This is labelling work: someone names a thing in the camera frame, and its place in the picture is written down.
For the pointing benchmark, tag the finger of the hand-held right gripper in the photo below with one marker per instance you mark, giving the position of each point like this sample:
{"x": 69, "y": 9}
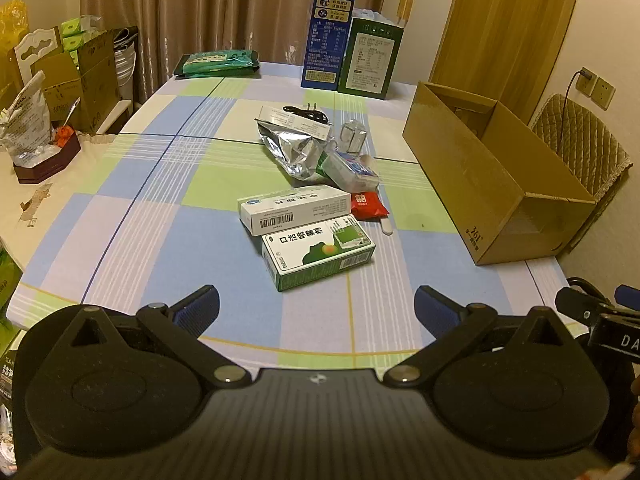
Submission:
{"x": 580, "y": 305}
{"x": 629, "y": 296}

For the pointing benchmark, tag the green packages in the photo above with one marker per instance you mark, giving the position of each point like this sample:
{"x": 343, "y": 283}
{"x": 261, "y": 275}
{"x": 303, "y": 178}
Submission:
{"x": 9, "y": 280}

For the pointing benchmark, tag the tall blue carton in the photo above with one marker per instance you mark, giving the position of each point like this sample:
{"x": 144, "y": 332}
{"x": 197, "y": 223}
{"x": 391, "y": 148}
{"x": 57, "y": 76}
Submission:
{"x": 325, "y": 35}

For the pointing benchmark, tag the green carton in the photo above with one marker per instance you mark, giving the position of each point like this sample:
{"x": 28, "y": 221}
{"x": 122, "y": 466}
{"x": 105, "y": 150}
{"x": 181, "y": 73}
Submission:
{"x": 370, "y": 60}

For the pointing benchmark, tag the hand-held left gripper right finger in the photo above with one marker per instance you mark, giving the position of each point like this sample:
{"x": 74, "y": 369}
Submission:
{"x": 436, "y": 310}

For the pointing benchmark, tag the crumpled silver bag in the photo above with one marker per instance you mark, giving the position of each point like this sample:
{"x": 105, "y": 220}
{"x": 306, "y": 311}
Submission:
{"x": 25, "y": 120}

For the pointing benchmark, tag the wall socket with plug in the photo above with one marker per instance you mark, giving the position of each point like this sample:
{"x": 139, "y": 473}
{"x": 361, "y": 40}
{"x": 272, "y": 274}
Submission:
{"x": 586, "y": 80}

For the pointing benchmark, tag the quilted chair back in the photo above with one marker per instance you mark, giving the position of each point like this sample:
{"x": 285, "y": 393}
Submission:
{"x": 580, "y": 145}

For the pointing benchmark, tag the white cardboard insert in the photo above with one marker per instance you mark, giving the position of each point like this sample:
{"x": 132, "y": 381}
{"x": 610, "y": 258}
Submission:
{"x": 37, "y": 50}

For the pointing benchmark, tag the metal spoon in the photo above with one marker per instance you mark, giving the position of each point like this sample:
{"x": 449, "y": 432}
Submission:
{"x": 72, "y": 110}

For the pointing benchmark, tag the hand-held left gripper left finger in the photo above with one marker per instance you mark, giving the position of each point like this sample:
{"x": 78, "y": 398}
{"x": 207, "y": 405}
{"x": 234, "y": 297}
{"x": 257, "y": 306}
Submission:
{"x": 199, "y": 306}

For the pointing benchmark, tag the empty wall socket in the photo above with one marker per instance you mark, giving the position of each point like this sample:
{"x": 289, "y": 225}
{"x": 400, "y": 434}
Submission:
{"x": 604, "y": 94}

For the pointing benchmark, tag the brown storage carton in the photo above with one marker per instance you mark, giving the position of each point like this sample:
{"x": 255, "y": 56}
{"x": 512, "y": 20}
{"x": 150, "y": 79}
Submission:
{"x": 90, "y": 80}

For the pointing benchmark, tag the green flat packet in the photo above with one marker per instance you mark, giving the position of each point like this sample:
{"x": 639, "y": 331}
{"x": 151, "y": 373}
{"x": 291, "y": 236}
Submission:
{"x": 215, "y": 62}

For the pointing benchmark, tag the brown curtain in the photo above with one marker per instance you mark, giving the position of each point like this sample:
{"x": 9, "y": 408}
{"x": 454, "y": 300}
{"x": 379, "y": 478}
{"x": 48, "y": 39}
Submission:
{"x": 200, "y": 10}

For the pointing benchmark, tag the wooden door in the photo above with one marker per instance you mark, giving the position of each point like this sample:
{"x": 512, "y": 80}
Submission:
{"x": 505, "y": 20}

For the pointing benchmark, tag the red sachet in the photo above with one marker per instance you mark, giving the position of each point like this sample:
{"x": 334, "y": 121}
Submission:
{"x": 367, "y": 205}

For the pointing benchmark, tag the silver foil pouch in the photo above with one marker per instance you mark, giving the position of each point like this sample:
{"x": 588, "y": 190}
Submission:
{"x": 295, "y": 152}

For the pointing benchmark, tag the orange small object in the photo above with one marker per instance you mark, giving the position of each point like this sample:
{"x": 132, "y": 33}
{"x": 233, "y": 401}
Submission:
{"x": 63, "y": 136}

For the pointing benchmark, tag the dark red box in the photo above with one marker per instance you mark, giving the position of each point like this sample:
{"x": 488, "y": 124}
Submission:
{"x": 47, "y": 162}

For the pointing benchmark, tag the small clear container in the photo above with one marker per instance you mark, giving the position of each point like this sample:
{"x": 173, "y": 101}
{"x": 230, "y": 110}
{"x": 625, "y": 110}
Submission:
{"x": 353, "y": 137}

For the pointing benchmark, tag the white bucket with papers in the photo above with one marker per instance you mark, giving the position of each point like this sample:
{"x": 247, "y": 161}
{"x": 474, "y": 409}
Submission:
{"x": 125, "y": 60}

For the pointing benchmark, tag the cardboard box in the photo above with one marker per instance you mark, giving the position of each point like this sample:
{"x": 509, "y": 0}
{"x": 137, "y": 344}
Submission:
{"x": 495, "y": 170}

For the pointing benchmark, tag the yellow plastic bag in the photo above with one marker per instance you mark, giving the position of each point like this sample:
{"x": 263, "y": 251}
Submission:
{"x": 11, "y": 35}

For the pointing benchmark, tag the blue and white tissue pack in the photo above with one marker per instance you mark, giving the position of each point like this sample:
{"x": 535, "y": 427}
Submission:
{"x": 350, "y": 170}

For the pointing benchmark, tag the green and white medicine box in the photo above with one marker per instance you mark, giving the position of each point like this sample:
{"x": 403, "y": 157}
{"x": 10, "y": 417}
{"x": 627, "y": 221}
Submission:
{"x": 315, "y": 252}

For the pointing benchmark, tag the stack of green packets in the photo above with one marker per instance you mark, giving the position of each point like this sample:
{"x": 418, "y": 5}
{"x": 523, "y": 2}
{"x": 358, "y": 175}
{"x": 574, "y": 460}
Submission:
{"x": 82, "y": 30}

